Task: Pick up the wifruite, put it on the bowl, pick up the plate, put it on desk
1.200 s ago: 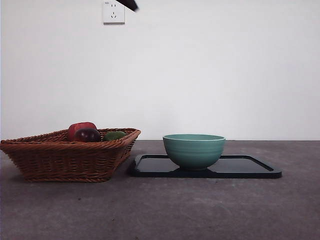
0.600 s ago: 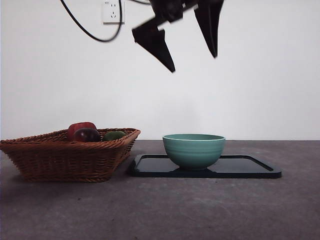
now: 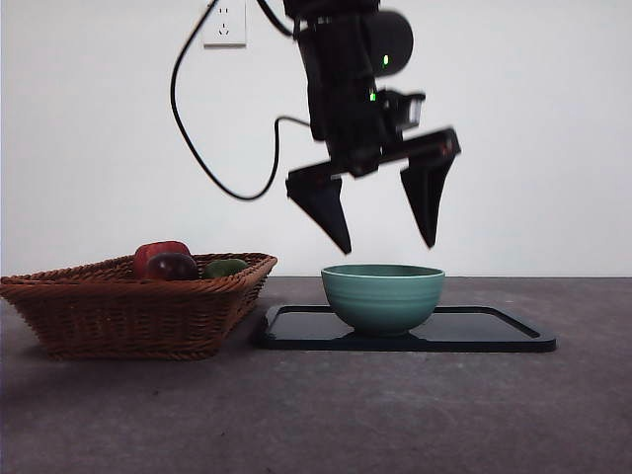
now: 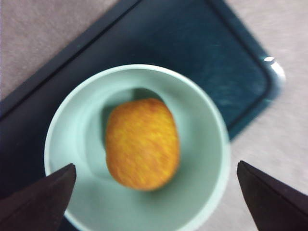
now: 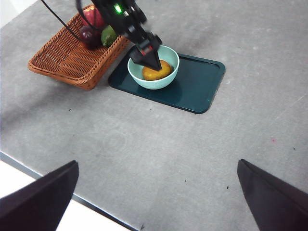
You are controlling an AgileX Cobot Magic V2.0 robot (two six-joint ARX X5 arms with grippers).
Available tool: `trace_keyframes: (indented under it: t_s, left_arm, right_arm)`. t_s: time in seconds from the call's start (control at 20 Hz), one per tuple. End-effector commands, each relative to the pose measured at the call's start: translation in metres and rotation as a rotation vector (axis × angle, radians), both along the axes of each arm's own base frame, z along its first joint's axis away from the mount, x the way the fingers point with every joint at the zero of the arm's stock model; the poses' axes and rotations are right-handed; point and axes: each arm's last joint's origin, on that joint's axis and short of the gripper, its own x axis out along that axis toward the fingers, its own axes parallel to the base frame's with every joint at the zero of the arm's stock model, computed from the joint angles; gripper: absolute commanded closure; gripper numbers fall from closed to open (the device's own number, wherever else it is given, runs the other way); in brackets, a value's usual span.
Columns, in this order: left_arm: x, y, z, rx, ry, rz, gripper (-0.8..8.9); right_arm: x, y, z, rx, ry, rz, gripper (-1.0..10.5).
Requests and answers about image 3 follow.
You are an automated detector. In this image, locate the teal ribbed bowl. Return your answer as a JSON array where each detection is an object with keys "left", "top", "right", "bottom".
[{"left": 320, "top": 264, "right": 446, "bottom": 339}]

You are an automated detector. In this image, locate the green fruit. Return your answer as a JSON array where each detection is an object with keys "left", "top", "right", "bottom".
[{"left": 201, "top": 258, "right": 250, "bottom": 280}]

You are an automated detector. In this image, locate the black rectangular tray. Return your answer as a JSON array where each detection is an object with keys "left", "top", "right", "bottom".
[{"left": 260, "top": 304, "right": 558, "bottom": 353}]

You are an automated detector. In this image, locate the dark purple round fruit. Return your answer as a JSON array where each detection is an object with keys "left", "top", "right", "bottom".
[{"left": 145, "top": 252, "right": 199, "bottom": 281}]

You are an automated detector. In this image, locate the red apple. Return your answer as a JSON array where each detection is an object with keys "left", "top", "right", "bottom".
[{"left": 132, "top": 240, "right": 193, "bottom": 277}]

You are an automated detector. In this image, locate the brown wicker basket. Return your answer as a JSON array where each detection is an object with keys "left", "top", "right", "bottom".
[{"left": 0, "top": 252, "right": 279, "bottom": 361}]

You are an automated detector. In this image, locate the black cable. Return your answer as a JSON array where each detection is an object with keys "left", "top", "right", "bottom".
[{"left": 170, "top": 0, "right": 313, "bottom": 201}]

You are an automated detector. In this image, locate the white wall socket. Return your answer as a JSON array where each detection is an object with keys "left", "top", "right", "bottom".
[{"left": 202, "top": 0, "right": 247, "bottom": 49}]

